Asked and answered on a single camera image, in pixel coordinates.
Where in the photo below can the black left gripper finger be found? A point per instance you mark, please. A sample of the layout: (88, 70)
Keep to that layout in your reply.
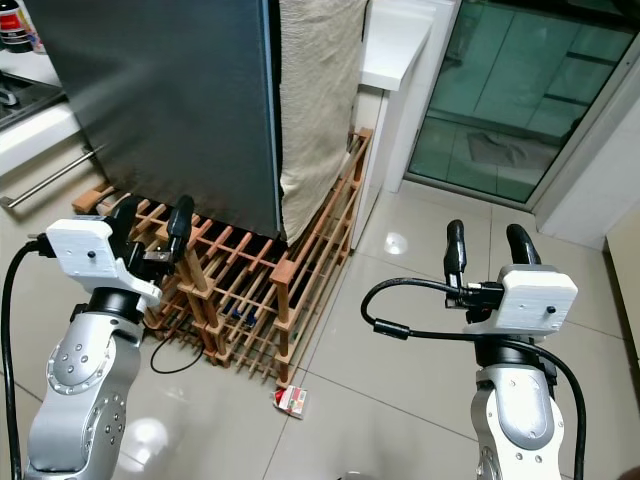
(182, 225)
(126, 218)

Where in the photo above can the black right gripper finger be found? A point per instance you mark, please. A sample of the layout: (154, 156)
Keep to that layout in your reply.
(523, 248)
(457, 255)

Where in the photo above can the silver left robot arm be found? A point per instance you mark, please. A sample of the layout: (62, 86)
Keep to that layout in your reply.
(75, 375)

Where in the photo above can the beige base cabinet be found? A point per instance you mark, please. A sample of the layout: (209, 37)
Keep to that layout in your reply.
(30, 260)

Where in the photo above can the blue capped wine bottle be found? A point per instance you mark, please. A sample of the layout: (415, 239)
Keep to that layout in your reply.
(240, 315)

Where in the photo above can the grey floor cloth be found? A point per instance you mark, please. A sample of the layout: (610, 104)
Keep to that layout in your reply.
(500, 150)

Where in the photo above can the wooden wine rack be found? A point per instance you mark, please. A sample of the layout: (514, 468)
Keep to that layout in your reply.
(282, 272)

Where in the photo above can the steel gas hob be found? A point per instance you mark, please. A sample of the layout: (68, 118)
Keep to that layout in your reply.
(25, 100)

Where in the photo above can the glass door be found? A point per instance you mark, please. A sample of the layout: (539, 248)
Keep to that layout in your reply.
(510, 90)

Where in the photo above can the beige hanging towel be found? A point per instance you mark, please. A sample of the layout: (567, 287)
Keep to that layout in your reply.
(320, 100)

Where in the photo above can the small red white carton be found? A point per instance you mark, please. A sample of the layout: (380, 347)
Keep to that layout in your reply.
(291, 402)

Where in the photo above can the white kitchen counter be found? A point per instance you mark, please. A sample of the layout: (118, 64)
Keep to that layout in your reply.
(400, 40)

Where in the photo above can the dark sauce bottle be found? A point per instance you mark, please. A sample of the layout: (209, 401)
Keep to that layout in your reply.
(15, 25)

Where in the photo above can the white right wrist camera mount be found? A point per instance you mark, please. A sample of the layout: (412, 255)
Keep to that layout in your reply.
(535, 300)

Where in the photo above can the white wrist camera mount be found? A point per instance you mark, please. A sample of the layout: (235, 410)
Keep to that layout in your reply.
(535, 300)
(85, 252)

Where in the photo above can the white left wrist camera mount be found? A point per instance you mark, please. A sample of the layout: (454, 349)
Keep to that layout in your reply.
(85, 252)

